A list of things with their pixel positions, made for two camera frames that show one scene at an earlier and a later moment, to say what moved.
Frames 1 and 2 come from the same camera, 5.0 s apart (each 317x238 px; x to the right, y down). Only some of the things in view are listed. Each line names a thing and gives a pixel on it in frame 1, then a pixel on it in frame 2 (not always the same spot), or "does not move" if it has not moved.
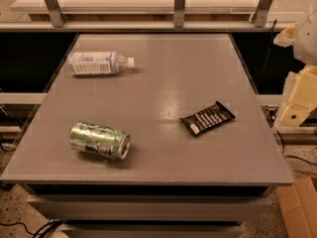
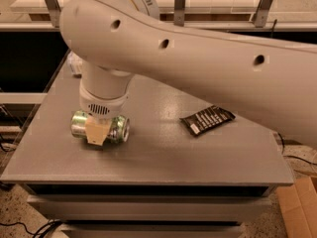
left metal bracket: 52,5 does not move
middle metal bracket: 179,5 does not move
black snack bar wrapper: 207,118 does not move
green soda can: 96,139 to 119,127
